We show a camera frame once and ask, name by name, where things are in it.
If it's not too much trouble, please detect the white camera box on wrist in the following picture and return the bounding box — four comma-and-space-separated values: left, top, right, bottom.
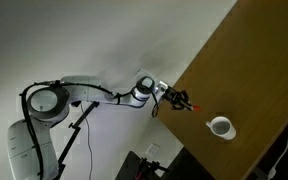
157, 81, 168, 94

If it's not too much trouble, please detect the thin black hanging cable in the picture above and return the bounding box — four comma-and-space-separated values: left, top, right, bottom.
80, 101, 94, 180

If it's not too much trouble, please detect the white ceramic cup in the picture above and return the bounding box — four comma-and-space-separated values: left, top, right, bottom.
206, 116, 236, 140

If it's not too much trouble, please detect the red and white marker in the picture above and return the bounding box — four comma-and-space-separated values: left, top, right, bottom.
188, 106, 200, 111

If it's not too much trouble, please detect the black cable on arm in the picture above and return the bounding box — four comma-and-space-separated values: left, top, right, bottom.
19, 79, 160, 180

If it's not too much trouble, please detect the black camera stand pole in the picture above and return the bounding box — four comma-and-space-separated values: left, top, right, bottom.
53, 102, 99, 180

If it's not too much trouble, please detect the white power cable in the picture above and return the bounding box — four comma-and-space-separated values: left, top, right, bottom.
267, 109, 288, 179

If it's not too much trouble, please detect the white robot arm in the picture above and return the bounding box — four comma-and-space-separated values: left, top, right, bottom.
7, 70, 195, 180

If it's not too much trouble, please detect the black tripod clamp with red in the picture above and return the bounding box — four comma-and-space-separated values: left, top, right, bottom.
135, 158, 169, 180

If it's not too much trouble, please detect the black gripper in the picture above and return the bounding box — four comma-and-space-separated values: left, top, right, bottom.
163, 87, 193, 111

